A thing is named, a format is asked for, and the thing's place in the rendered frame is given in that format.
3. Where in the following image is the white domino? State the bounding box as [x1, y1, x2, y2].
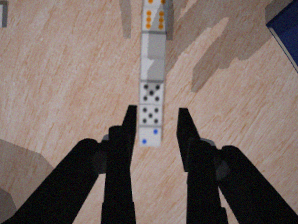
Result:
[139, 57, 166, 105]
[141, 7, 168, 58]
[139, 104, 162, 147]
[144, 0, 170, 9]

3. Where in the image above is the dark blue notebook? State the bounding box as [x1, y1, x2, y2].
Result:
[266, 0, 298, 73]

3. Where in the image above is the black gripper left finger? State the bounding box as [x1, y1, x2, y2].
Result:
[1, 105, 137, 224]

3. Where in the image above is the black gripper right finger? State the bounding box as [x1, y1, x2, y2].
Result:
[176, 108, 298, 224]

